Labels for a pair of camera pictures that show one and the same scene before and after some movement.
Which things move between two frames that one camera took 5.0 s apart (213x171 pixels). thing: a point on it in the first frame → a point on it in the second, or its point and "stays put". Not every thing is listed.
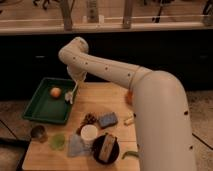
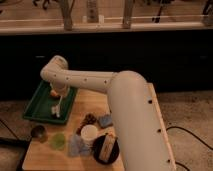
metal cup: x=39 y=133 stays put
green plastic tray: x=42 y=107 stays put
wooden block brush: x=107 y=147 stays put
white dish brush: x=69 y=95 → x=56 y=109
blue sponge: x=107 y=120 stays put
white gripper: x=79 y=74 → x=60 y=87
